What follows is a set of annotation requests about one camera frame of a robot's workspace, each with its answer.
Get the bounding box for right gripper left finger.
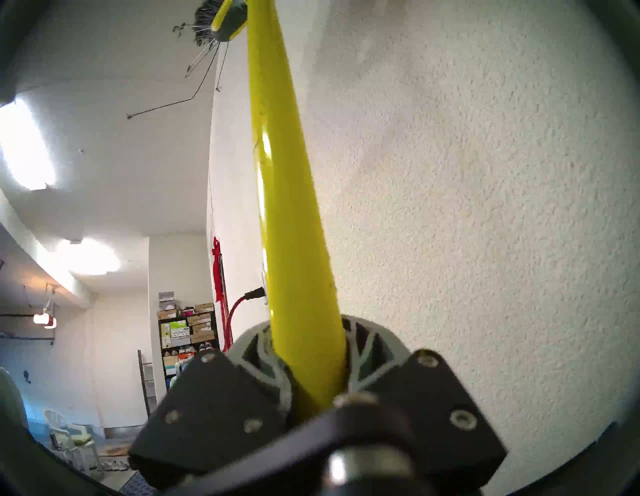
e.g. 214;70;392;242
129;322;296;488

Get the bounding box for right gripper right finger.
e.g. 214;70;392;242
342;315;508;488

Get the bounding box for yellow broom black bristles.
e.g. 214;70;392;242
127;0;351;416

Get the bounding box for shelf with cardboard boxes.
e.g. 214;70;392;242
156;291;221;391

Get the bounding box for white plastic chair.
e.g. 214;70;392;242
44;409;106;473

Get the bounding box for hanging lamp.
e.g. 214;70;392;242
32;300;58;331

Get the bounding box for bright ceiling light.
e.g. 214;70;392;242
54;237;122;277
0;97;57;192

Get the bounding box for red black power cord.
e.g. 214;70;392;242
222;286;266;353

